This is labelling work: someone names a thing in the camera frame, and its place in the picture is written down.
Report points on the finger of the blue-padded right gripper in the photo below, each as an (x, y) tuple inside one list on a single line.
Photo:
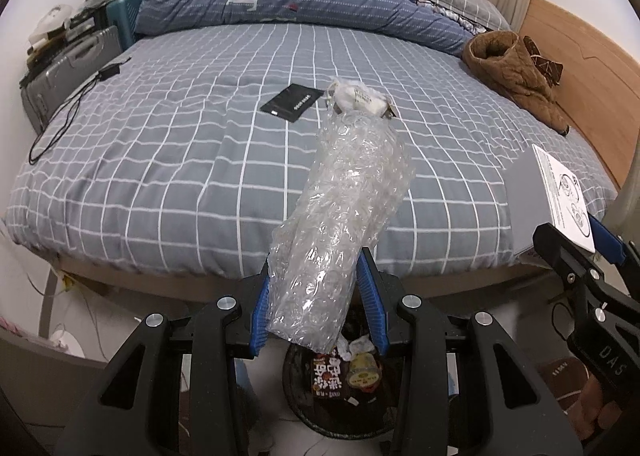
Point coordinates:
[(562, 255), (607, 238)]

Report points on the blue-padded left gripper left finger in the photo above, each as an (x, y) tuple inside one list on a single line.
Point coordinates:
[(258, 327)]

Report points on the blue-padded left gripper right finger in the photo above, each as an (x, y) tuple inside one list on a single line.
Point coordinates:
[(367, 276)]

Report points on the white paper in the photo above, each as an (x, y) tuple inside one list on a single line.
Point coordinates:
[(349, 349)]

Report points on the white earphone box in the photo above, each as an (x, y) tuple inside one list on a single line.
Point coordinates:
[(567, 206)]

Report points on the clear bubble wrap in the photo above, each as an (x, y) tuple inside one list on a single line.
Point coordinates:
[(359, 177)]

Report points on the white drawstring pouch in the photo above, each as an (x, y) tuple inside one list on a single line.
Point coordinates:
[(344, 96)]

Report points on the small black packet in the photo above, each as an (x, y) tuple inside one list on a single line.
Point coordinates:
[(292, 102)]

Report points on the yellow cream box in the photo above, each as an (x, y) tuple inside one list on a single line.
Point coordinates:
[(364, 372)]

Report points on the brown chocolate snack box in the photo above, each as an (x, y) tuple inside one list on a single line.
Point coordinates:
[(328, 376)]

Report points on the black-lined trash bin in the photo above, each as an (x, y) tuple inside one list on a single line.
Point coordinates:
[(351, 393)]

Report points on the person's right hand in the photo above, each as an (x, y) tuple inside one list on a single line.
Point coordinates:
[(591, 411)]

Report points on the wooden headboard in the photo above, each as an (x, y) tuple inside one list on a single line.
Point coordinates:
[(599, 87)]

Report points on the grey checked bed sheet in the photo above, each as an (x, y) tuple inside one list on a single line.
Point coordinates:
[(172, 167)]

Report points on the brown fleece garment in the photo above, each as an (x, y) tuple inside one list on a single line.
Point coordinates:
[(514, 67)]

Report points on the grey hard-shell suitcase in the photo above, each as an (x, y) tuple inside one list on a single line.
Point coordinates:
[(44, 92)]

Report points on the teal plastic crate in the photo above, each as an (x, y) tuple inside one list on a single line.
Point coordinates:
[(123, 14)]

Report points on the blue striped duvet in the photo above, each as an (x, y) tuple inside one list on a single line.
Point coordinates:
[(401, 19)]

